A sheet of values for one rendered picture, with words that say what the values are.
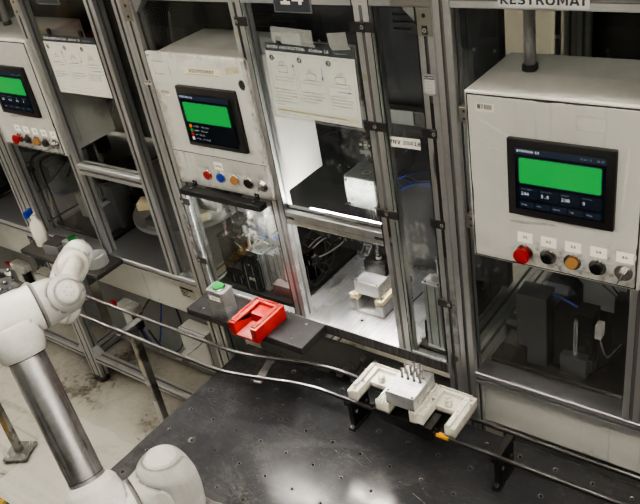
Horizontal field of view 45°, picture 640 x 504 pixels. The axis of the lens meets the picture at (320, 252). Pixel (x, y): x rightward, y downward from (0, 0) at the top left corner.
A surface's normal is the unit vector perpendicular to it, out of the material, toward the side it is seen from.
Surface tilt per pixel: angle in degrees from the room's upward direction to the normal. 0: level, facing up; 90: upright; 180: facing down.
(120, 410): 0
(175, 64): 90
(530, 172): 90
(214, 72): 90
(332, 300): 0
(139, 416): 0
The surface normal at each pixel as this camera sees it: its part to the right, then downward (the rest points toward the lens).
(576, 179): -0.59, 0.51
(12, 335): 0.41, 0.04
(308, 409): -0.16, -0.84
